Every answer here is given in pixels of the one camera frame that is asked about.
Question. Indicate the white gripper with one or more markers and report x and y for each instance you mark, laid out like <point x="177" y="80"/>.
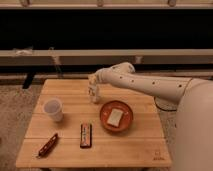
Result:
<point x="93" y="79"/>

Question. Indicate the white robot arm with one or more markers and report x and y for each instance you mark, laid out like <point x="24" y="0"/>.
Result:
<point x="193" y="149"/>

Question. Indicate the yellow sponge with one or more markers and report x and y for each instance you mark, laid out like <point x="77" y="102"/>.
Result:
<point x="115" y="117"/>

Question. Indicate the translucent plastic cup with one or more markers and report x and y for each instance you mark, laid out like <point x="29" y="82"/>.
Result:
<point x="53" y="108"/>

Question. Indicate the chocolate bar wrapper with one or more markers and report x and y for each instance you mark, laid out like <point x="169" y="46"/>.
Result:
<point x="86" y="135"/>

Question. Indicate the orange bowl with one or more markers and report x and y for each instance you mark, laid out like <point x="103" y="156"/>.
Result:
<point x="125" y="121"/>

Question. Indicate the wooden table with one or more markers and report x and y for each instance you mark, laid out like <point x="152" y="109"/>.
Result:
<point x="65" y="130"/>

